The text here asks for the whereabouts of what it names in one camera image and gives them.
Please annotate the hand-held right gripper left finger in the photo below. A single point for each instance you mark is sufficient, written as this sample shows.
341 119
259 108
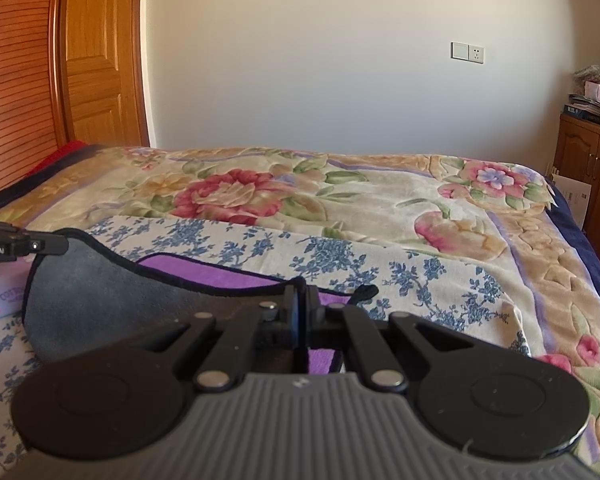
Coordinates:
292 316

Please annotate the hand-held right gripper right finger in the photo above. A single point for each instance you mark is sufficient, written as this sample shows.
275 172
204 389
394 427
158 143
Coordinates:
314 328

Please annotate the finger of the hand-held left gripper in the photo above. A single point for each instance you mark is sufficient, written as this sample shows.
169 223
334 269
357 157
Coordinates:
42 245

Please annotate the purple grey towel black edging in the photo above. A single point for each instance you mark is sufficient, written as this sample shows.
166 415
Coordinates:
105 300

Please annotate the white pink card box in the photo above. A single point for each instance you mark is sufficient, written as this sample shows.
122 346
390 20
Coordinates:
0 295

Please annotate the white cloth blue flower print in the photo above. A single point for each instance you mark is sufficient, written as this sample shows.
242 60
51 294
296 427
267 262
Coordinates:
260 250

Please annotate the red cloth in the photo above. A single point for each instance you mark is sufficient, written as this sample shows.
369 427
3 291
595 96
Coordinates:
62 155

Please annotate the floral plush blanket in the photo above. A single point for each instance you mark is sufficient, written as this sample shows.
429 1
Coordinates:
390 195

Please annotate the louvred wooden panel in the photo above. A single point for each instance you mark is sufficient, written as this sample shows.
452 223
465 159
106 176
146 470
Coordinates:
15 75

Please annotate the wooden panel door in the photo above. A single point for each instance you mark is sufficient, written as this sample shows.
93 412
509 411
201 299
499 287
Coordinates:
100 55

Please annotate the white paper sheet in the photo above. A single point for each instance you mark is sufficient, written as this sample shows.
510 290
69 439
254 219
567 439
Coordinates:
572 200

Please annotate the wooden cabinet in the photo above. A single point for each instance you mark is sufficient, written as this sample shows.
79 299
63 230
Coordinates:
592 170

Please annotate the clear plastic bag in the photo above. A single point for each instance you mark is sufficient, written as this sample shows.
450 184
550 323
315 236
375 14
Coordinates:
591 75

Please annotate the white wall switch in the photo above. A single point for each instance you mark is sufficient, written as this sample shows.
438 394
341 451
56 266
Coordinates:
459 51

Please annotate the white wall socket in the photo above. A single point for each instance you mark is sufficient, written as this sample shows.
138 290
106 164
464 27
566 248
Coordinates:
476 54

